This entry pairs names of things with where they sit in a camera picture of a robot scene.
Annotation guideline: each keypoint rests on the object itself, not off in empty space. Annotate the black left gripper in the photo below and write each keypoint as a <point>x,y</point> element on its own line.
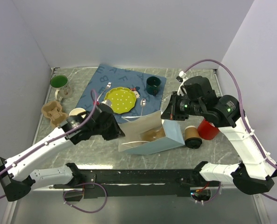
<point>116,132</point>

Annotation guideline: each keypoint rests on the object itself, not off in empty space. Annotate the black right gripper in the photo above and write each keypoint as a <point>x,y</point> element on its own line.
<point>171,112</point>

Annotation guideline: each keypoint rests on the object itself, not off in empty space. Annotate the brown paper coffee cup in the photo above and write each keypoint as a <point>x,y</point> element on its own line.
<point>191,133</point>

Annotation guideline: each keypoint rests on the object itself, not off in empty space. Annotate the light blue paper bag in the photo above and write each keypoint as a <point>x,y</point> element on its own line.
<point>135,125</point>

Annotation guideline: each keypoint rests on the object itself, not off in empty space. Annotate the brown cardboard cup carrier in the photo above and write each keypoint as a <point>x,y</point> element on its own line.
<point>153,134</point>

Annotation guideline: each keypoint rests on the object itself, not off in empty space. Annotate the stack of brown paper cups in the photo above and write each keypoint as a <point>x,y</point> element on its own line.
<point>78,111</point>

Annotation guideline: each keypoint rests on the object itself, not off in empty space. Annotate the black plastic cup lid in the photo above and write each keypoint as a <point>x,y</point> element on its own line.
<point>193,143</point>

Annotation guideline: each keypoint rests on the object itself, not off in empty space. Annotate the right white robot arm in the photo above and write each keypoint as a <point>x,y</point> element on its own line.
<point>253,175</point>

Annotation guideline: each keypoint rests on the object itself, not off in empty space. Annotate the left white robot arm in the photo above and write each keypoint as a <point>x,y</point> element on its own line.
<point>20,174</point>

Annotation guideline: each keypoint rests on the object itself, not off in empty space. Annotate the silver spoon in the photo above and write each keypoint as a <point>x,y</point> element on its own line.
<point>143,103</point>

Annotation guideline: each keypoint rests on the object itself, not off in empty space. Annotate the green polka dot plate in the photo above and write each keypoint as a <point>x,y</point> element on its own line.
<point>122,99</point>

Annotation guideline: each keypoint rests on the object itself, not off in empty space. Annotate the dark teal mug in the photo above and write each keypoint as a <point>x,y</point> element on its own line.
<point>153,85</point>

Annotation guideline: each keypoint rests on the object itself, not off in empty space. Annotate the red cup with stirrers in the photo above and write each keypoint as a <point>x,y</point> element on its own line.
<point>207,130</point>

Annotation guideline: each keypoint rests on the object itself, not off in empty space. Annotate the blue letter placemat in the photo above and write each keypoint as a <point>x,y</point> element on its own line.
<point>122,78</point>

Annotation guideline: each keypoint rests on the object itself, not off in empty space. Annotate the small cartoon figure toy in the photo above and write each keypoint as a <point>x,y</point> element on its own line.
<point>135,90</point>

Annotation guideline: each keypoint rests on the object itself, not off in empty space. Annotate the silver fork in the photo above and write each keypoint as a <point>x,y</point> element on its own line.
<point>105,89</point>

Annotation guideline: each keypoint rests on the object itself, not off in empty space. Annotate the green interior floral mug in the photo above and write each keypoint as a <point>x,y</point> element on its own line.
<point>61,84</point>

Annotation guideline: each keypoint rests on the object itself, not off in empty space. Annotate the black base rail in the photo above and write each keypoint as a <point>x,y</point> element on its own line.
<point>139,182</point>

